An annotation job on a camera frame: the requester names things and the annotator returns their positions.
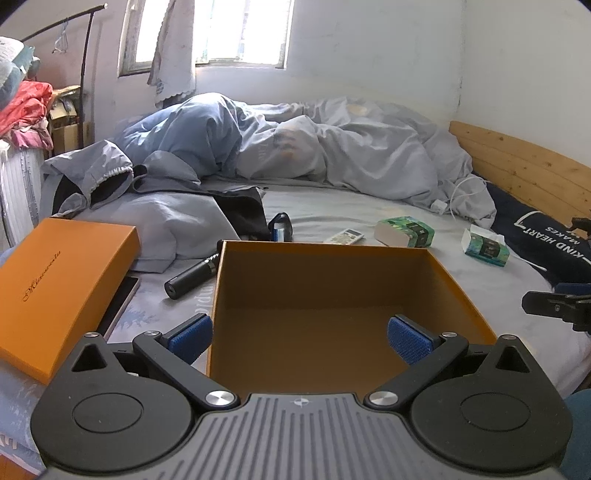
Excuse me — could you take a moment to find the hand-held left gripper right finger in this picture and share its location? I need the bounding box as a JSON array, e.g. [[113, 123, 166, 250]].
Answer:
[[364, 315, 543, 411]]

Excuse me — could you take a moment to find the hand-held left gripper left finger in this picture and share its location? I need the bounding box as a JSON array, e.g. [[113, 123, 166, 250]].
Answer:
[[59, 314, 238, 411]]

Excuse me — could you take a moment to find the black cylindrical handle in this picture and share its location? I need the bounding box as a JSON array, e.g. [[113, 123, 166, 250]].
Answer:
[[165, 251, 223, 301]]

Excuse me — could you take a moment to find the orange cardboard box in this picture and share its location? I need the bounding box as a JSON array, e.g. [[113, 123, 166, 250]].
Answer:
[[206, 239, 499, 398]]

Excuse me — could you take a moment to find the navy printed pillow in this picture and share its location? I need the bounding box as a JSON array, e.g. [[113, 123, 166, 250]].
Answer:
[[471, 173, 591, 288]]

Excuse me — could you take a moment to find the small opened green tissue pack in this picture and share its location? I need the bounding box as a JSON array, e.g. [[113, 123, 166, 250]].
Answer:
[[462, 226, 511, 268]]

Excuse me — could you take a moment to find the large green tissue pack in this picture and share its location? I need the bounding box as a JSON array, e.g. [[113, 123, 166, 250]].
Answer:
[[373, 216, 436, 249]]

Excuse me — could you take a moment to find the white remote control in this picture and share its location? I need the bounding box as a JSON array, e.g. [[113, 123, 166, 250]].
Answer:
[[323, 228, 365, 246]]

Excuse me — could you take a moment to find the teal blue cloth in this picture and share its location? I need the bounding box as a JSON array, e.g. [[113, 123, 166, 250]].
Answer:
[[560, 387, 591, 480]]

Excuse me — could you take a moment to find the orange box lid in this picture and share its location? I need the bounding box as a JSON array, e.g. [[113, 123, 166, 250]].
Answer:
[[0, 218, 140, 385]]

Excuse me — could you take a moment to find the wooden headboard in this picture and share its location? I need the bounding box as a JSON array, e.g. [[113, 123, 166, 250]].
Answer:
[[449, 121, 591, 241]]

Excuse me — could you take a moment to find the black cloth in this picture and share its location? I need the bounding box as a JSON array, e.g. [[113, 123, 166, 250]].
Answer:
[[212, 186, 269, 241]]

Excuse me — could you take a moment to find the black and blue small device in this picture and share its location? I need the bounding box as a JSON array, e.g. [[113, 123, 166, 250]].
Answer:
[[268, 212, 294, 243]]

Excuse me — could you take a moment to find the grey blue duvet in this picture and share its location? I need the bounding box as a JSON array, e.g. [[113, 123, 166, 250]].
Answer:
[[113, 92, 497, 232]]

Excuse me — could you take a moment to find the grey jacket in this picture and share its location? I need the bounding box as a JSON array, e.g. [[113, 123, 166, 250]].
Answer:
[[41, 138, 242, 274]]

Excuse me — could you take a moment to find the white radiator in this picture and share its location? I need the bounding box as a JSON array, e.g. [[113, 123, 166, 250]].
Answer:
[[0, 142, 47, 251]]

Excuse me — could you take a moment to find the brown cardboard box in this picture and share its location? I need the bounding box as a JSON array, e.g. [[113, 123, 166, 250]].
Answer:
[[48, 85, 94, 154]]

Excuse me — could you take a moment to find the pink cloth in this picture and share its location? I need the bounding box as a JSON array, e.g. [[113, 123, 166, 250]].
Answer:
[[10, 124, 54, 151]]

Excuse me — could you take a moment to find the white curtain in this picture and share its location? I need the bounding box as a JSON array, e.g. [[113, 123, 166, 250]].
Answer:
[[148, 0, 197, 110]]

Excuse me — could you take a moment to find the red blanket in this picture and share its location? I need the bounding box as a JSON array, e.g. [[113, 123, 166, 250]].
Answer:
[[0, 80, 54, 139]]

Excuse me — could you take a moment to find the black clothes rack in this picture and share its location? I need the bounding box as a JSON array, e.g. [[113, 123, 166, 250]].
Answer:
[[21, 4, 109, 151]]

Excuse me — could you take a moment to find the window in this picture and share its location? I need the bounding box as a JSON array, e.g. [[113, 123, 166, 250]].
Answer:
[[119, 0, 295, 77]]

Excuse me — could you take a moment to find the white charging cable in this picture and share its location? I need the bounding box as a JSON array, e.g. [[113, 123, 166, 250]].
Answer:
[[447, 178, 486, 219]]

